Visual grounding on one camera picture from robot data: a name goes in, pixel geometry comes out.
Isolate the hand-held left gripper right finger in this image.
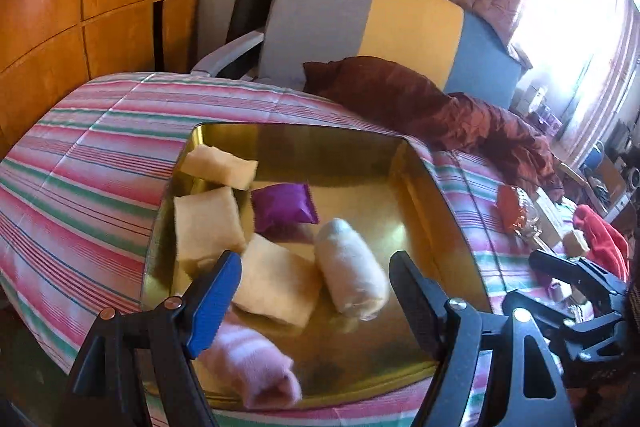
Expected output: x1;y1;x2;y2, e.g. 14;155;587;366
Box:
389;251;576;427

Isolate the red towel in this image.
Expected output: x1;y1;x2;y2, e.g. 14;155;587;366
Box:
572;204;630;280

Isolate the gold metal tray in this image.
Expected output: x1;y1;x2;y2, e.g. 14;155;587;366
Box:
142;123;493;410

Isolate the pink rolled sock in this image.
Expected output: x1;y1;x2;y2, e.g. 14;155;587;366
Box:
197;309;303;408

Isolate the wooden desk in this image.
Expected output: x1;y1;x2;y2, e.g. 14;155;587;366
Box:
555;157;631;220

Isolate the blue bucket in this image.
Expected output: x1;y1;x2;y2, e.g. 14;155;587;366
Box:
582;142;608;172

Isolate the rust brown jacket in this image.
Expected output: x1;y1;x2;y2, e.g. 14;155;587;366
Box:
302;56;566;202

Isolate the cardboard box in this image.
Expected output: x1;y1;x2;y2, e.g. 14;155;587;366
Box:
595;157;632;214

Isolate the purple small pillow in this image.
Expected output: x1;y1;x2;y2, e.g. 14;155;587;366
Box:
250;183;319;235

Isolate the white rolled towel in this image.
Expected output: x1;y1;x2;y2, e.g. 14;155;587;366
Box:
313;218;391;320

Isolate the cream foam pad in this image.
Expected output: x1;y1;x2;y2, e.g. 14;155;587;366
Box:
231;233;323;329
180;144;259;190
173;187;248;268

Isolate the clear glass jar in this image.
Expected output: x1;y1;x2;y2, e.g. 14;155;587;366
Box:
512;187;545;240

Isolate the orange packet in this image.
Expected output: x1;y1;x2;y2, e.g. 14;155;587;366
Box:
496;184;526;230

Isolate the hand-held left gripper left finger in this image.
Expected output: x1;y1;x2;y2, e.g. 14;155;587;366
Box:
60;250;243;427

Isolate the grey yellow blue cushion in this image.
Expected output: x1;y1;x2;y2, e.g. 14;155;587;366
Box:
190;0;523;110

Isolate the striped bed blanket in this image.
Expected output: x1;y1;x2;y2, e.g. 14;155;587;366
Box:
0;72;601;427

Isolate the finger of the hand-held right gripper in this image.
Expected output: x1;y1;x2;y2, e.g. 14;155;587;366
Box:
502;291;626;345
529;249;628;303

